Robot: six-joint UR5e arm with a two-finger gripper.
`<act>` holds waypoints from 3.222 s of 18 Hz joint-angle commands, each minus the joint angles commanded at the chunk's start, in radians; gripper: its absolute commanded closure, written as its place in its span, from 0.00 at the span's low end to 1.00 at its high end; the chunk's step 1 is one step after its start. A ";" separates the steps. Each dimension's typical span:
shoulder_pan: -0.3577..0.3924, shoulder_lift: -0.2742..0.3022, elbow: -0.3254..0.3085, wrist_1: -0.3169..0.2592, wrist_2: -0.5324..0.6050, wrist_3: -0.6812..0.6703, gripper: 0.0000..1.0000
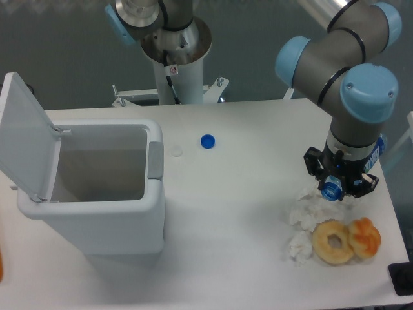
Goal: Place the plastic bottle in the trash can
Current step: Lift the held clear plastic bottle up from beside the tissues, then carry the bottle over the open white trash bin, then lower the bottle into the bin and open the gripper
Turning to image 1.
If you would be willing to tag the clear blue plastic bottle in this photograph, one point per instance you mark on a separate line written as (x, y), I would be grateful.
(332, 189)

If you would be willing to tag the blue bottle cap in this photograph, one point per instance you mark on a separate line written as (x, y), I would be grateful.
(207, 141)

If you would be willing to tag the orange object at edge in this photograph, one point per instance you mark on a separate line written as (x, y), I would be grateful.
(2, 266)

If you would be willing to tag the white trash can lid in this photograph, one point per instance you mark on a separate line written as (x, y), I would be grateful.
(30, 143)

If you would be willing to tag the large crumpled white tissue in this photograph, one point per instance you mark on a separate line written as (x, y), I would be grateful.
(310, 208)

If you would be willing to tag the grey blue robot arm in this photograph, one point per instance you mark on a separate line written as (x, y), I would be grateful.
(334, 73)

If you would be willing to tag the white bottle cap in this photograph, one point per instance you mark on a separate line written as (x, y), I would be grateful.
(176, 151)

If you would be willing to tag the white trash can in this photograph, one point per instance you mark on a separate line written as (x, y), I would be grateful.
(108, 196)

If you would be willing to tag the orange twisted pastry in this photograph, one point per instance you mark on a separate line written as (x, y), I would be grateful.
(364, 238)

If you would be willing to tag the black device at edge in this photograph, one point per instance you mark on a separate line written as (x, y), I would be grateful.
(401, 276)

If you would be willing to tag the plain ring donut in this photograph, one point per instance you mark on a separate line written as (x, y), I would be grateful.
(330, 242)

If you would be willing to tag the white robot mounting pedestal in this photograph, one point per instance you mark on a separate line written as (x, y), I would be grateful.
(177, 59)

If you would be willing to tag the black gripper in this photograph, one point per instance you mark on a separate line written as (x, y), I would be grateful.
(323, 164)

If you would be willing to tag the small crumpled white tissue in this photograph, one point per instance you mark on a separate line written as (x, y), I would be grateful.
(300, 248)

